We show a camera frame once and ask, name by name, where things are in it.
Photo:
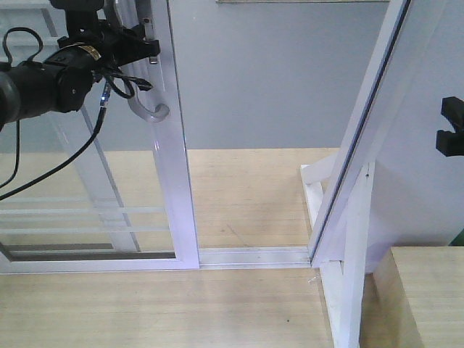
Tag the light wooden box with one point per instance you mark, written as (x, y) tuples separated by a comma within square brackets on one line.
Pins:
[(421, 294)]

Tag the white wall panel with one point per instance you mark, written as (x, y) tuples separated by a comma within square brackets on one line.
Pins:
[(417, 197)]

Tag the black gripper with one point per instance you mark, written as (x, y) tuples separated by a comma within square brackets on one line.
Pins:
[(97, 45)]

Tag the green sandbag with yellow edge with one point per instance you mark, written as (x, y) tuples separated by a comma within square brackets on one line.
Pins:
[(458, 241)]

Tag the white door frame support post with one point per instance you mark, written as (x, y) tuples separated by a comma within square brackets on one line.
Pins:
[(338, 191)]

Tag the grey curved door handle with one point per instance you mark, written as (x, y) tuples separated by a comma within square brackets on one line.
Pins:
[(148, 105)]

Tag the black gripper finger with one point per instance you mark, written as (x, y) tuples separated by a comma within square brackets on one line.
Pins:
[(452, 110), (450, 143)]

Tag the metal door lock latch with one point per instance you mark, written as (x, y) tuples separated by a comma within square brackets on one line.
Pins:
[(150, 37)]

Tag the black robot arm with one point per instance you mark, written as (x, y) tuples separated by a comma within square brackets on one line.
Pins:
[(30, 90)]

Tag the white framed sliding glass door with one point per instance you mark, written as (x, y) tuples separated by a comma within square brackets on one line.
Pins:
[(100, 189)]

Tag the aluminium floor door track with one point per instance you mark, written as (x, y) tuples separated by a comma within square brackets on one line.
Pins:
[(236, 258)]

